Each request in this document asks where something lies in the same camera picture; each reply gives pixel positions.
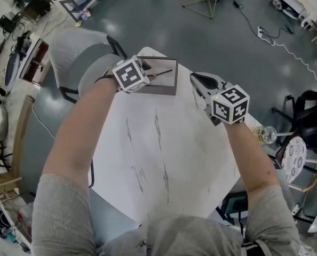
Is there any black floor cable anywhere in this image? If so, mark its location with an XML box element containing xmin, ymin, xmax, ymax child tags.
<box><xmin>227</xmin><ymin>0</ymin><xmax>296</xmax><ymax>40</ymax></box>

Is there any black office chair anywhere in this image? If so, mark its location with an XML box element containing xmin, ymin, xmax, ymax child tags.
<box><xmin>271</xmin><ymin>80</ymin><xmax>317</xmax><ymax>154</ymax></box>

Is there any gold wire frame stand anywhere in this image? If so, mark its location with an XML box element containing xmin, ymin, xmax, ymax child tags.
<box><xmin>181</xmin><ymin>0</ymin><xmax>221</xmax><ymax>20</ymax></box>

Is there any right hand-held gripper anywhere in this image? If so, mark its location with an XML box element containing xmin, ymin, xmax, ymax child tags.
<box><xmin>189</xmin><ymin>71</ymin><xmax>250</xmax><ymax>126</ymax></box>

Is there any person's left forearm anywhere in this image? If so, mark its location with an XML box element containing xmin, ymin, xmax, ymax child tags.
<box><xmin>42</xmin><ymin>76</ymin><xmax>122</xmax><ymax>188</ymax></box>

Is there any person's right forearm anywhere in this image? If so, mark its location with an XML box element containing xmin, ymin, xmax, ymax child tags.
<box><xmin>221</xmin><ymin>119</ymin><xmax>280</xmax><ymax>195</ymax></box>

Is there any white low shelf table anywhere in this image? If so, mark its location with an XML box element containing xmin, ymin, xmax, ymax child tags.
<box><xmin>58</xmin><ymin>0</ymin><xmax>109</xmax><ymax>21</ymax></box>

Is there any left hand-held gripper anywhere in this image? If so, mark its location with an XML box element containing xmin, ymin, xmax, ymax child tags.
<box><xmin>112</xmin><ymin>55</ymin><xmax>152</xmax><ymax>94</ymax></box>

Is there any brown shallow tray container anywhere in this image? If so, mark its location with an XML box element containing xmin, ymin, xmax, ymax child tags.
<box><xmin>133</xmin><ymin>55</ymin><xmax>179</xmax><ymax>97</ymax></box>

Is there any grey upholstered armchair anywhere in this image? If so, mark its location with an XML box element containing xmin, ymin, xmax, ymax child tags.
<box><xmin>48</xmin><ymin>28</ymin><xmax>128</xmax><ymax>104</ymax></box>

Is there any white coiled cable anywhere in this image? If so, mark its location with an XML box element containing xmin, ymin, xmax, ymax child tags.
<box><xmin>270</xmin><ymin>39</ymin><xmax>317</xmax><ymax>87</ymax></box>

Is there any wooden board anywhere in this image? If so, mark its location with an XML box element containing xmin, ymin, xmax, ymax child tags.
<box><xmin>12</xmin><ymin>94</ymin><xmax>36</xmax><ymax>176</ymax></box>

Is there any white desk with brown panel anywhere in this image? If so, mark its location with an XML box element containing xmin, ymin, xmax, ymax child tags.
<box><xmin>16</xmin><ymin>31</ymin><xmax>50</xmax><ymax>85</ymax></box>

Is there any clear glass bottle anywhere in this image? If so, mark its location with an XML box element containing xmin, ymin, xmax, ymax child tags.
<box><xmin>253</xmin><ymin>125</ymin><xmax>278</xmax><ymax>145</ymax></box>

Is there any person's grey t-shirt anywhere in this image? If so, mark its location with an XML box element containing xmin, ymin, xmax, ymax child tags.
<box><xmin>31</xmin><ymin>173</ymin><xmax>301</xmax><ymax>256</ymax></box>

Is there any patterned seat wooden chair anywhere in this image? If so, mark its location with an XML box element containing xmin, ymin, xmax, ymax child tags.
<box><xmin>274</xmin><ymin>135</ymin><xmax>317</xmax><ymax>193</ymax></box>

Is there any white ornate furniture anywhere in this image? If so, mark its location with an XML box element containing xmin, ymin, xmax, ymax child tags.
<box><xmin>267</xmin><ymin>0</ymin><xmax>317</xmax><ymax>29</ymax></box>

